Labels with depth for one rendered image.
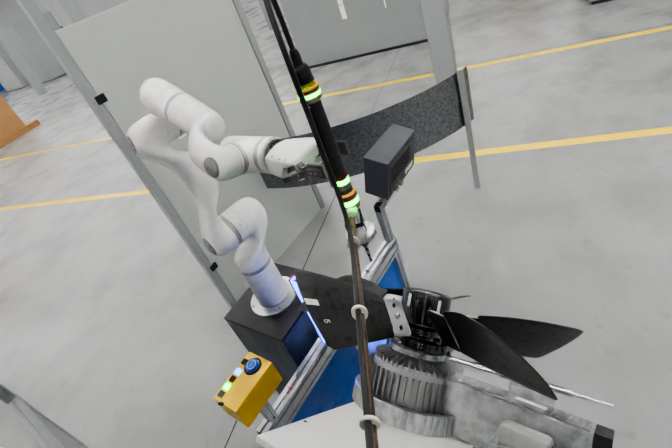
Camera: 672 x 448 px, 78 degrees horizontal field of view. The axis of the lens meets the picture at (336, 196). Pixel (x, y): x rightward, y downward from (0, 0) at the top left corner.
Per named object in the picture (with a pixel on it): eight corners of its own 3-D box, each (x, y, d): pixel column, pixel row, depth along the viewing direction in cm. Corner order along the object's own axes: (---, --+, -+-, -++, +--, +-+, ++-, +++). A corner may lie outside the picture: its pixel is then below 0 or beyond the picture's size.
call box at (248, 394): (251, 431, 117) (234, 412, 111) (228, 416, 123) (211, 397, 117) (285, 381, 126) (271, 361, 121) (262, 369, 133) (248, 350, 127)
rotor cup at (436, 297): (447, 356, 94) (457, 298, 95) (384, 338, 98) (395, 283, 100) (449, 345, 107) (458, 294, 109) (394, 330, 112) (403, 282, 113)
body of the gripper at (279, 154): (293, 156, 98) (331, 159, 91) (266, 182, 92) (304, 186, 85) (281, 129, 94) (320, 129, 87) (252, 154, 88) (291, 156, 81)
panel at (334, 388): (340, 510, 170) (278, 433, 134) (339, 509, 170) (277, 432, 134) (421, 344, 218) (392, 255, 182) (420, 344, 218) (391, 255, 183)
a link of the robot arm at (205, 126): (137, 100, 98) (223, 158, 86) (195, 89, 110) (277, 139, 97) (139, 134, 103) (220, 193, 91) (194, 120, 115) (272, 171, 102)
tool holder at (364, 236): (379, 247, 90) (367, 212, 84) (348, 255, 91) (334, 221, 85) (375, 221, 97) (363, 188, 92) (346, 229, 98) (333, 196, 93)
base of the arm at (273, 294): (243, 315, 158) (221, 282, 148) (265, 276, 172) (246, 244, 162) (285, 319, 150) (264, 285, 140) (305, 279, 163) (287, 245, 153)
